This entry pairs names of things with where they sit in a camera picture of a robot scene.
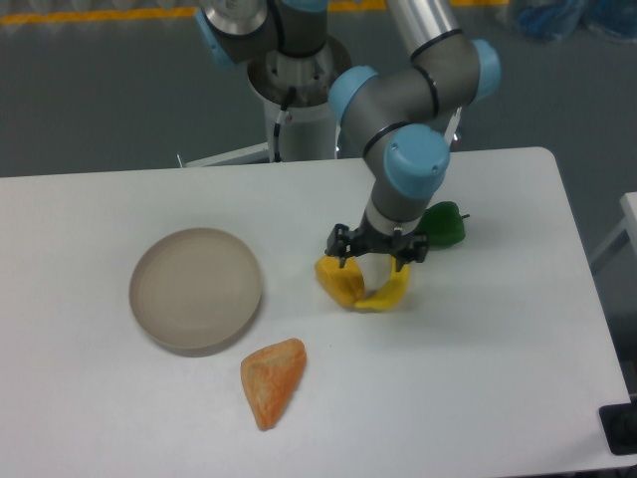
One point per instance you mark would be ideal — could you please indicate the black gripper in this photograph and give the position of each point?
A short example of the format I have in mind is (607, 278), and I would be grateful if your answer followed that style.
(343, 243)

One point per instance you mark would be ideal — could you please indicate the yellow bell pepper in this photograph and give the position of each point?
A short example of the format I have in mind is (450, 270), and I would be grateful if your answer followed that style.
(345, 285)

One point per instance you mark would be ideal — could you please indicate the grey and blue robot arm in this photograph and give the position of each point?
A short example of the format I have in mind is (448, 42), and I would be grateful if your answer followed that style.
(386, 118)

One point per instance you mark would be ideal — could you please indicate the green bell pepper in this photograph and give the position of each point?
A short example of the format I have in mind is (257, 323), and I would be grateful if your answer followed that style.
(443, 224)

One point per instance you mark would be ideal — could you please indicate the yellow banana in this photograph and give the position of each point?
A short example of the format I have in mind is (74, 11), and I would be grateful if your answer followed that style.
(390, 294)

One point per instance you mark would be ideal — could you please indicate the orange triangular bread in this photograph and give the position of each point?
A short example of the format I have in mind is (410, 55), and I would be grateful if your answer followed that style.
(270, 377)

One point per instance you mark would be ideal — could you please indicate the beige round plate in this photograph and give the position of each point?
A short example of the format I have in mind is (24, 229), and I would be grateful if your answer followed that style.
(196, 291)

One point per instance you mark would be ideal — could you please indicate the white furniture at right edge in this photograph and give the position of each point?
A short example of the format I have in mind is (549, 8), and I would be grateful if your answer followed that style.
(623, 234)

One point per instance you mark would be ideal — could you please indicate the black device at table edge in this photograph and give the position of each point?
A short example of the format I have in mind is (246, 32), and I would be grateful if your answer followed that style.
(619, 426)

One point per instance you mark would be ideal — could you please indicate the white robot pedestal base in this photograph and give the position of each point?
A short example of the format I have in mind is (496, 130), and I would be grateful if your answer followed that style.
(299, 123)

